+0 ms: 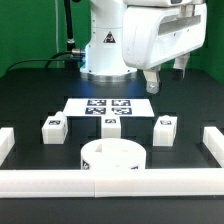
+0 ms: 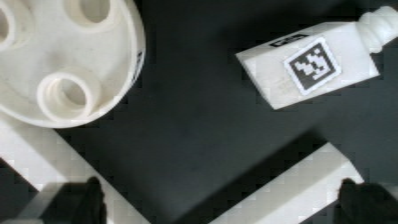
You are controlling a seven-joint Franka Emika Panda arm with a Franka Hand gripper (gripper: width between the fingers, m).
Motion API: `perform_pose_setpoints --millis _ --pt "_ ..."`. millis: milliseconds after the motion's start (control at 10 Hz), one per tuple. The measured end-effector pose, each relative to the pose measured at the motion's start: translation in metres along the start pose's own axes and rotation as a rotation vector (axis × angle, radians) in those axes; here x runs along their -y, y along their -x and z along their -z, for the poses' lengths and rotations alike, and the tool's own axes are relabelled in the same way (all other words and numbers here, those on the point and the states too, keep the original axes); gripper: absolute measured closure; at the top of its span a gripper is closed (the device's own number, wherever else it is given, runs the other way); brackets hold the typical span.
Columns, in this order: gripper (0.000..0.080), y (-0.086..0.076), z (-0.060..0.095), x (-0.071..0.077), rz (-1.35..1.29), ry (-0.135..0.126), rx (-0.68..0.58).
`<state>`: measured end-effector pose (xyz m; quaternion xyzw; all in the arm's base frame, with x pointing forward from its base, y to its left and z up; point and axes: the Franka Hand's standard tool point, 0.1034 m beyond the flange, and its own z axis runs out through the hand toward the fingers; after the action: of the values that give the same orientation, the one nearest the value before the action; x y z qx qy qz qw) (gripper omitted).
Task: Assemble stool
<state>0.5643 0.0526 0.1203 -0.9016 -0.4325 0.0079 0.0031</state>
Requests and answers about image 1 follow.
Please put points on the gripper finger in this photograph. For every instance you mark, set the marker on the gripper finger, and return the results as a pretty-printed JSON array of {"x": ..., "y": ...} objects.
[
  {"x": 152, "y": 80},
  {"x": 180, "y": 65}
]

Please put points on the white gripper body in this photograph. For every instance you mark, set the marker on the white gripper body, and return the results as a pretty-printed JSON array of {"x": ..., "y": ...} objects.
[{"x": 152, "y": 36}]

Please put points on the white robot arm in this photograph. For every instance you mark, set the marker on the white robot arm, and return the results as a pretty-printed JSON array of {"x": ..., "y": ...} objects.
[{"x": 103, "y": 54}]

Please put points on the white marker sheet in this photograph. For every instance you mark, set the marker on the white marker sheet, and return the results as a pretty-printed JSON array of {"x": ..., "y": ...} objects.
[{"x": 77, "y": 107}]

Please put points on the white U-shaped fence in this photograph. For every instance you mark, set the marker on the white U-shaped fence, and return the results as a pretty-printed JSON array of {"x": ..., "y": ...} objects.
[{"x": 132, "y": 183}]

